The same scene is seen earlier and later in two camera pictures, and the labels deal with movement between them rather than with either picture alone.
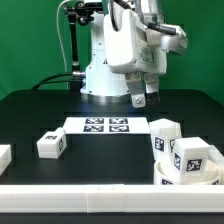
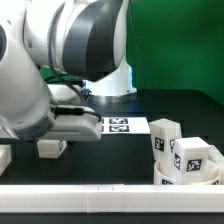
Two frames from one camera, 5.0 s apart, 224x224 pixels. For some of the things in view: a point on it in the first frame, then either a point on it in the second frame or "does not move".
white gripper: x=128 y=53 -> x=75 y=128
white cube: x=52 y=144 does not move
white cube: x=163 y=133 does not move
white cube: x=190 y=160 does not move
